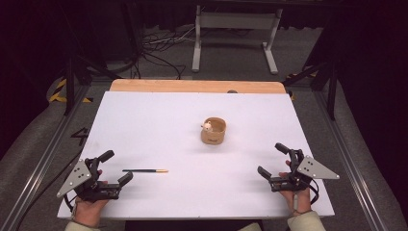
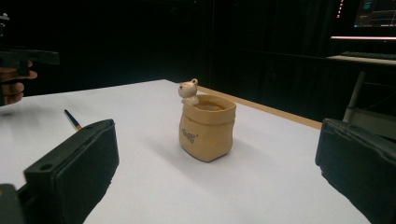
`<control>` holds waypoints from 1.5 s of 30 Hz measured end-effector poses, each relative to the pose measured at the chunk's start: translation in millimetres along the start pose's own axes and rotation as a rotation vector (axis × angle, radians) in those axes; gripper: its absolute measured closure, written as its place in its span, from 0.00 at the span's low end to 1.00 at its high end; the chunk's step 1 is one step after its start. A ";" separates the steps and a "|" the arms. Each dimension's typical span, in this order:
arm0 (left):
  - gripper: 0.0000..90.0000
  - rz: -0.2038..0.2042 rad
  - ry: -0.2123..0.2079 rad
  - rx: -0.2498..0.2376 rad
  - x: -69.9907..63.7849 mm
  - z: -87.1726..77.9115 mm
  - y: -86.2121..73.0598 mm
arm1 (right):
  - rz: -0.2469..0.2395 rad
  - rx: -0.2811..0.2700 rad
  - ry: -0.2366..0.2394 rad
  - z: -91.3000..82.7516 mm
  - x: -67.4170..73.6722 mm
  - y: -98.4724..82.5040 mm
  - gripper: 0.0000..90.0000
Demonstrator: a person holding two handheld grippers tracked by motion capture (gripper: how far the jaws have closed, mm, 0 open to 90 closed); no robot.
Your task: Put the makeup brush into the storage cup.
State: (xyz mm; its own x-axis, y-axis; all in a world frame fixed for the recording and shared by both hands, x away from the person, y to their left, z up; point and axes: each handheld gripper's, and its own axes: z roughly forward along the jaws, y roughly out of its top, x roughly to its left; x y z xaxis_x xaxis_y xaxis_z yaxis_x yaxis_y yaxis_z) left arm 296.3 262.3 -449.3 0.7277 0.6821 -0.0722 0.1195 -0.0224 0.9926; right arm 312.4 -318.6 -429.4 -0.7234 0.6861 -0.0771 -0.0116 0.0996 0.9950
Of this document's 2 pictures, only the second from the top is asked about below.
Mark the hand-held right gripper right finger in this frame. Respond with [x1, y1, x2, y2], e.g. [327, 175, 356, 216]
[315, 118, 396, 224]

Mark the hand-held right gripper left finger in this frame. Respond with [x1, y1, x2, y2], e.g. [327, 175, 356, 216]
[23, 119, 120, 224]

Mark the dark pen with gold band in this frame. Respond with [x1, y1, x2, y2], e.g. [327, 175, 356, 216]
[64, 108, 83, 132]

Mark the tan bear pen holder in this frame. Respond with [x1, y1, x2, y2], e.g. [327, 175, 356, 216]
[177, 77, 237, 163]

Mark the desk with metal leg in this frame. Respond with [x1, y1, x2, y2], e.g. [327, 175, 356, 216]
[326, 55, 396, 140]

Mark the black keyboard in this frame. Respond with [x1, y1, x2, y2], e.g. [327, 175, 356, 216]
[340, 50, 396, 61]

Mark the computer monitor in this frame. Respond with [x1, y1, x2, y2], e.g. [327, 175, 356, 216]
[330, 0, 396, 41]

